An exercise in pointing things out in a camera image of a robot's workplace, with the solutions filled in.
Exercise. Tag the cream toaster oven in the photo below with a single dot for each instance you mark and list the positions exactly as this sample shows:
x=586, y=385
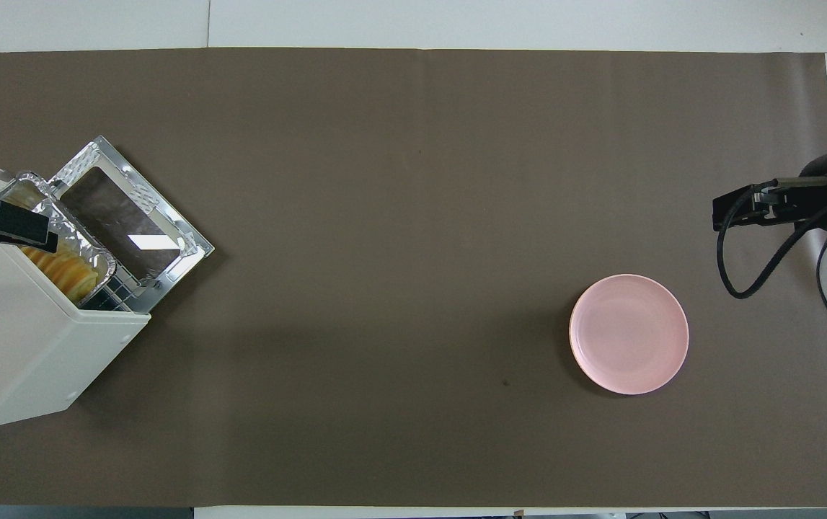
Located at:
x=16, y=339

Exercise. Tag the brown table mat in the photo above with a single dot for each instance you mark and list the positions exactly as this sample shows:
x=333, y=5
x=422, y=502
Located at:
x=384, y=216

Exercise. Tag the aluminium foil tray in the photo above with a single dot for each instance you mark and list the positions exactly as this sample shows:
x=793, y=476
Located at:
x=78, y=241

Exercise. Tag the pink round plate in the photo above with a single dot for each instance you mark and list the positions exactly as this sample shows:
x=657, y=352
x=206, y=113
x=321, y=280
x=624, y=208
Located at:
x=629, y=335

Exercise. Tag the glass oven door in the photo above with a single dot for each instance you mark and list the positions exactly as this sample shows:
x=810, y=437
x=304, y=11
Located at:
x=168, y=220

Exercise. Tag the yellow sliced bread loaf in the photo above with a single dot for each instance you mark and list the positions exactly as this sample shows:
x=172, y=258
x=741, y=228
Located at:
x=71, y=274

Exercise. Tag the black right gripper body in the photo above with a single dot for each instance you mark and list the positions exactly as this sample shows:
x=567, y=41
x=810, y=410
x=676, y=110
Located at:
x=824, y=209

